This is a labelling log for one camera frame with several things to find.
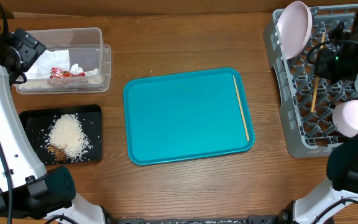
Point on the brown food scrap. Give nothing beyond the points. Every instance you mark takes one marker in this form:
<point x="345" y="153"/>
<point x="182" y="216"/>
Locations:
<point x="58" y="153"/>

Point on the wooden chopstick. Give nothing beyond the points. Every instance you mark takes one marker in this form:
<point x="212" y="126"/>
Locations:
<point x="241" y="109"/>
<point x="316" y="84"/>

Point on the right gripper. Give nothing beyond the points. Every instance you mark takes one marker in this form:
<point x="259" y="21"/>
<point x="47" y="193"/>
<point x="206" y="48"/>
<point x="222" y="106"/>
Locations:
<point x="328" y="52"/>

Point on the red snack wrapper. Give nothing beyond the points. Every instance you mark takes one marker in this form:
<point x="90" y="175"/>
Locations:
<point x="59" y="73"/>

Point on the pink bowl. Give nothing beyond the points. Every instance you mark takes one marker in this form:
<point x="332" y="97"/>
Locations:
<point x="345" y="118"/>

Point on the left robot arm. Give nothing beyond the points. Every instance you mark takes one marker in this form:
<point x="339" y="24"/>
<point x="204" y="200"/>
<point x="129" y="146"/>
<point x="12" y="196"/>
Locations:
<point x="27" y="188"/>

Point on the grey dish rack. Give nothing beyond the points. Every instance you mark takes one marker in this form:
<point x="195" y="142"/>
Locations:
<point x="309" y="134"/>

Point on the pile of white rice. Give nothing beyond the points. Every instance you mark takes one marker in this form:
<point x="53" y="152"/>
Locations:
<point x="67" y="134"/>

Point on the large white plate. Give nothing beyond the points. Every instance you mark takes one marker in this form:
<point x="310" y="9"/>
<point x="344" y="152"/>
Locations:
<point x="294" y="26"/>

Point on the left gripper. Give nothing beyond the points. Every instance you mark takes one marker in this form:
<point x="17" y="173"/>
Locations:
<point x="29" y="48"/>

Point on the clear plastic bin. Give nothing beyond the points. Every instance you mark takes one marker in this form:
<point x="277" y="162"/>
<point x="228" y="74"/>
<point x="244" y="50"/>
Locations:
<point x="86" y="48"/>

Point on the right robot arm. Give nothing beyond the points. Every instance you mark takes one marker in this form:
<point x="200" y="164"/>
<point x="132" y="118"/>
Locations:
<point x="337" y="59"/>

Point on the black tray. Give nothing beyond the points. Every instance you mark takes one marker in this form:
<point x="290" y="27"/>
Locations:
<point x="37" y="125"/>

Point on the teal serving tray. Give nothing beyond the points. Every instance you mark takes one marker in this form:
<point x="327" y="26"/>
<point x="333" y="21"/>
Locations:
<point x="185" y="116"/>

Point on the large white paper napkin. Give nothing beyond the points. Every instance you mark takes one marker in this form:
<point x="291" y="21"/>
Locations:
<point x="48" y="60"/>

